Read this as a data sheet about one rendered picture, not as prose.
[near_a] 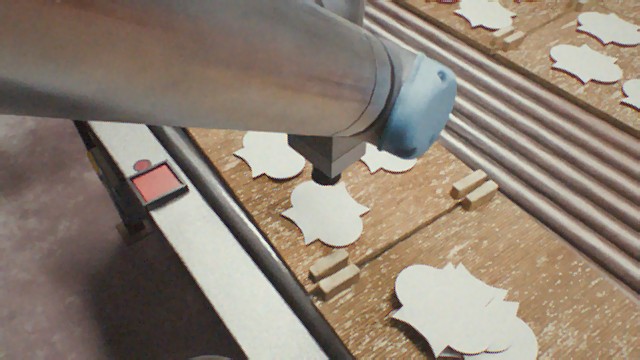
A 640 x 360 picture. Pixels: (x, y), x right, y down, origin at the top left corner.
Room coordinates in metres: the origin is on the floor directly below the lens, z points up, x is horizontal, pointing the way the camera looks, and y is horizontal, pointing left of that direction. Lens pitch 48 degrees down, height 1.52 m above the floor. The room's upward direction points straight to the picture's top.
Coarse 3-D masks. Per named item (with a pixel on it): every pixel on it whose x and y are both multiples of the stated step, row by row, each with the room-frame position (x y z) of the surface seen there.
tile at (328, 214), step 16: (304, 192) 0.50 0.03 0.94; (320, 192) 0.50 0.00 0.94; (336, 192) 0.50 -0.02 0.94; (304, 208) 0.47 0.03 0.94; (320, 208) 0.47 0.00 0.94; (336, 208) 0.47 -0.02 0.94; (352, 208) 0.47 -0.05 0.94; (368, 208) 0.47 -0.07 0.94; (304, 224) 0.44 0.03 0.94; (320, 224) 0.44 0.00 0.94; (336, 224) 0.44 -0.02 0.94; (352, 224) 0.44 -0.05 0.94; (320, 240) 0.41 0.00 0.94; (336, 240) 0.41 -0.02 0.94; (352, 240) 0.41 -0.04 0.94
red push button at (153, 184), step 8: (160, 168) 0.57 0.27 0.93; (144, 176) 0.55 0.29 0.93; (152, 176) 0.55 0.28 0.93; (160, 176) 0.55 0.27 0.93; (168, 176) 0.55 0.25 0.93; (136, 184) 0.53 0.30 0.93; (144, 184) 0.53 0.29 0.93; (152, 184) 0.53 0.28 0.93; (160, 184) 0.53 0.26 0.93; (168, 184) 0.53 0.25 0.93; (176, 184) 0.53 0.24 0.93; (144, 192) 0.51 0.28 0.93; (152, 192) 0.51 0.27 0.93; (160, 192) 0.51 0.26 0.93
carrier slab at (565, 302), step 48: (432, 240) 0.41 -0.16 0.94; (480, 240) 0.41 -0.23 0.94; (528, 240) 0.41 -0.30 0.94; (384, 288) 0.33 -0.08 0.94; (528, 288) 0.33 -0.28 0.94; (576, 288) 0.34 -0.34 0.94; (336, 336) 0.27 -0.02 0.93; (384, 336) 0.27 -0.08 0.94; (576, 336) 0.27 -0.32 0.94; (624, 336) 0.27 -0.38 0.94
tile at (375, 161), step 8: (368, 144) 0.61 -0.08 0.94; (368, 152) 0.59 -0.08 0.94; (376, 152) 0.59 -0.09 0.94; (384, 152) 0.59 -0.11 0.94; (360, 160) 0.57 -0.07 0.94; (368, 160) 0.57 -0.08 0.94; (376, 160) 0.57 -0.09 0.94; (384, 160) 0.57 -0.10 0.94; (392, 160) 0.57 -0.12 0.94; (400, 160) 0.57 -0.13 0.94; (408, 160) 0.57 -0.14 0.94; (416, 160) 0.57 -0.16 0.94; (368, 168) 0.55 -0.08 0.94; (376, 168) 0.55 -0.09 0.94; (384, 168) 0.55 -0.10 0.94; (392, 168) 0.55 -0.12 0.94; (400, 168) 0.55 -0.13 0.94; (408, 168) 0.55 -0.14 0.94
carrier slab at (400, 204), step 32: (192, 128) 0.66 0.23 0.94; (224, 160) 0.58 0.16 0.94; (448, 160) 0.58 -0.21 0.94; (256, 192) 0.51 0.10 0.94; (288, 192) 0.51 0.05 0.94; (352, 192) 0.51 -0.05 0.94; (384, 192) 0.51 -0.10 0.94; (416, 192) 0.51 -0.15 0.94; (448, 192) 0.51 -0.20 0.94; (256, 224) 0.45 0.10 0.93; (288, 224) 0.44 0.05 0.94; (384, 224) 0.44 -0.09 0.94; (416, 224) 0.44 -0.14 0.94; (288, 256) 0.38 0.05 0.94; (320, 256) 0.38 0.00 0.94; (352, 256) 0.38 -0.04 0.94
